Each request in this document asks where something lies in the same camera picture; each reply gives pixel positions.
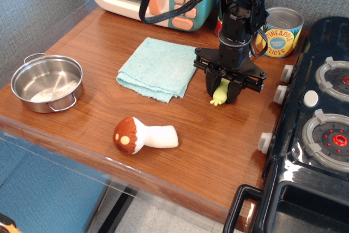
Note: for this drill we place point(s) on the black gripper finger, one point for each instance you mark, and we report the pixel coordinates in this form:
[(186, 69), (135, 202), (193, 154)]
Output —
[(234, 89), (212, 82)]

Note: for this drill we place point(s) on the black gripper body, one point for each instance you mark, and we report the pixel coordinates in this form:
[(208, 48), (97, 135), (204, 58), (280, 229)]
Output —
[(232, 61)]

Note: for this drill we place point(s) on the spoon with green handle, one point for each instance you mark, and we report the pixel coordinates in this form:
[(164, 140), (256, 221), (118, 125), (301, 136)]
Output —
[(220, 94)]

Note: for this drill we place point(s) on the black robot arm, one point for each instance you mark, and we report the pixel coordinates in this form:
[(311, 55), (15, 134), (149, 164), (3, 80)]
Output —
[(243, 18)]

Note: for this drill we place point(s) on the tomato sauce can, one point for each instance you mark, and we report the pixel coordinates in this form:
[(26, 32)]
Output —
[(218, 24)]

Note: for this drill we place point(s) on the yellow pineapple slices can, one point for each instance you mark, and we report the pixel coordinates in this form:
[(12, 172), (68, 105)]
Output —
[(282, 29)]

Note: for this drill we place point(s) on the teal folded cloth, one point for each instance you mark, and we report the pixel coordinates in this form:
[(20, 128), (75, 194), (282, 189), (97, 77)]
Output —
[(158, 69)]

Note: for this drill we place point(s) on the plush mushroom toy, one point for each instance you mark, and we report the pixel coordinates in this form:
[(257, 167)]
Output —
[(131, 135)]

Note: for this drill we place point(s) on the black toy stove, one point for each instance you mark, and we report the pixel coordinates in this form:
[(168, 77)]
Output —
[(305, 186)]

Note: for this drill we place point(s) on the steel pot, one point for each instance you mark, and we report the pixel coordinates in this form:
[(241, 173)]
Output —
[(48, 83)]

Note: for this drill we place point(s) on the orange object at corner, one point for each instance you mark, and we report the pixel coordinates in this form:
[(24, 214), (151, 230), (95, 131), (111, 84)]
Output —
[(8, 225)]

